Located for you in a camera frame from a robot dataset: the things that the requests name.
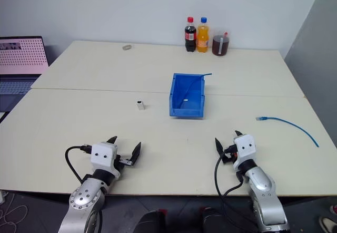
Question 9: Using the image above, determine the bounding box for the thin white floor cord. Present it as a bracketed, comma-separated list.
[0, 192, 29, 228]

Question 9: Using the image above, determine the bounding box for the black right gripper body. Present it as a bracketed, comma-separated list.
[222, 144, 238, 165]

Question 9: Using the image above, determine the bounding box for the open laptop with pink screen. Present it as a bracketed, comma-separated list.
[0, 35, 51, 113]

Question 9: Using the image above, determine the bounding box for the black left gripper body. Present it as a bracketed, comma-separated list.
[114, 153, 133, 171]

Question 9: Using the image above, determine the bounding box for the cola bottle with red cap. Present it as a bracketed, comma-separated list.
[184, 16, 198, 53]

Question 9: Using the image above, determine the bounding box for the clear jar of dark liquid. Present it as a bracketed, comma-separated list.
[211, 28, 231, 57]

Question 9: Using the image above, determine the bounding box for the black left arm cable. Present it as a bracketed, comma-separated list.
[65, 143, 93, 185]

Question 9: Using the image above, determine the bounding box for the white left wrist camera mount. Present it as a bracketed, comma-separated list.
[90, 142, 122, 178]

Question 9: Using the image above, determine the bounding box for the blue Ethernet cable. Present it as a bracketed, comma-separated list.
[181, 72, 213, 103]
[255, 115, 320, 148]

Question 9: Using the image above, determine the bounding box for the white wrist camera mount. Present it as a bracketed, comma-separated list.
[90, 142, 122, 178]
[232, 134, 256, 171]

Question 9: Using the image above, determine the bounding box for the dark rounded shape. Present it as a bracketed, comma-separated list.
[136, 208, 167, 233]

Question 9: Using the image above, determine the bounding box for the orange soda bottle blue cap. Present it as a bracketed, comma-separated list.
[196, 16, 211, 53]

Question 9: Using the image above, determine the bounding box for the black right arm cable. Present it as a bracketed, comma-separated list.
[214, 144, 260, 233]

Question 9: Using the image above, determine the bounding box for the blue plastic storage bin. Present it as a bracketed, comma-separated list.
[168, 72, 206, 120]

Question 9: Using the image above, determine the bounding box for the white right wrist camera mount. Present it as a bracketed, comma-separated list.
[232, 134, 256, 171]

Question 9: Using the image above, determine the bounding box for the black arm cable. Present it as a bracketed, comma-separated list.
[65, 143, 93, 185]
[214, 144, 260, 233]

